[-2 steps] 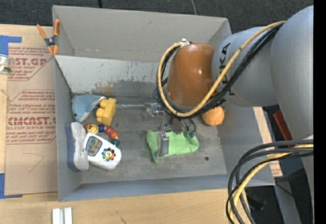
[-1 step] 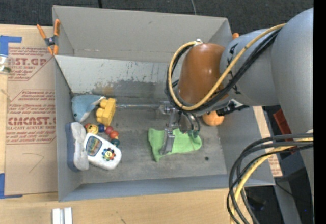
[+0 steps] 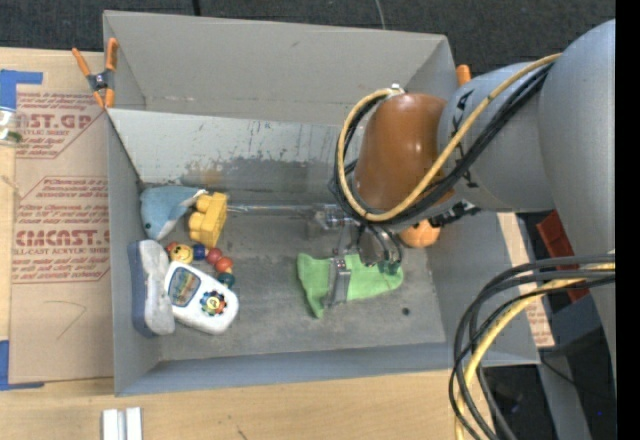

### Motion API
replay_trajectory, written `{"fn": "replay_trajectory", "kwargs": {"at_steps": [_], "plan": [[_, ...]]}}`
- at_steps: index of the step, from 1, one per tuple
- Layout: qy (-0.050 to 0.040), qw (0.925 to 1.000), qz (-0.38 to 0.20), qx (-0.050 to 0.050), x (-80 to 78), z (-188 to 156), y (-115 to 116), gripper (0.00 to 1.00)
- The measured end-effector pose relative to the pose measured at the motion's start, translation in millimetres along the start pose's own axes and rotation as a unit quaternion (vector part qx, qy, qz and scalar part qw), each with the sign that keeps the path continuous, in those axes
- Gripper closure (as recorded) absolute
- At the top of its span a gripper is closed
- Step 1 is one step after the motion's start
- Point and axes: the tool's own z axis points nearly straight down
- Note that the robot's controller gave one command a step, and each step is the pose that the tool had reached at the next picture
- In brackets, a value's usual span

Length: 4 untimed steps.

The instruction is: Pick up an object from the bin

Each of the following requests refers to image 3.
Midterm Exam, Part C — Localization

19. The colourful bead rattle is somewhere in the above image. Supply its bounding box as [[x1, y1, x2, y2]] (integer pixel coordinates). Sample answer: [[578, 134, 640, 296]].
[[165, 240, 237, 290]]

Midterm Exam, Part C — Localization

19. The grey metal bin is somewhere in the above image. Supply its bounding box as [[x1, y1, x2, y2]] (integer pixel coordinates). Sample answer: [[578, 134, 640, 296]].
[[102, 10, 541, 398]]

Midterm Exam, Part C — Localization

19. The clear glass rod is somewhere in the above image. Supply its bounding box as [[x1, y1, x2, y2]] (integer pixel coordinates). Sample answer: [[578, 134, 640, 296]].
[[226, 203, 354, 232]]

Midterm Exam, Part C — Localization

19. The green cloth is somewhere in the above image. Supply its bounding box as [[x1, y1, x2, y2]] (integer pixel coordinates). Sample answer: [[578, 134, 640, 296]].
[[296, 251, 405, 320]]

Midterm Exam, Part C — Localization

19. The black cylinder on white bracket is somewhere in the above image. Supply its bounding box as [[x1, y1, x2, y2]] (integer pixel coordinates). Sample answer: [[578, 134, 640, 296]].
[[430, 201, 479, 230]]

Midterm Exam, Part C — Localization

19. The white toy music player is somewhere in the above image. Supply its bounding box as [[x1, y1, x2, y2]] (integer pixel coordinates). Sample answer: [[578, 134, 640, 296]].
[[164, 260, 241, 336]]

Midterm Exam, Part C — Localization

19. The yellow toy block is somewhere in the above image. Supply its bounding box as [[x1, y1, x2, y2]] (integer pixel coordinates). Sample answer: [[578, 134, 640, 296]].
[[188, 192, 229, 250]]

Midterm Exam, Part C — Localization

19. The blue plush toy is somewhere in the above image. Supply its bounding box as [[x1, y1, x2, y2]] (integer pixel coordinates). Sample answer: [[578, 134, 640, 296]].
[[139, 184, 207, 242]]

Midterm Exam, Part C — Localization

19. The blue and white sponge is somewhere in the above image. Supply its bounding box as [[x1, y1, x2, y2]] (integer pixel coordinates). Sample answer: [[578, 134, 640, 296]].
[[126, 238, 177, 339]]

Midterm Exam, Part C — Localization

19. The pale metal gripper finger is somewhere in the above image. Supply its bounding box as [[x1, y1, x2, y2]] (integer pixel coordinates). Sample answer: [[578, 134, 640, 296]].
[[326, 257, 351, 308]]

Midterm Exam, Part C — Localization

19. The brown cardboard board red print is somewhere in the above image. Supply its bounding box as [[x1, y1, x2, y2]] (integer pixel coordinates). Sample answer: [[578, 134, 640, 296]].
[[0, 46, 556, 385]]

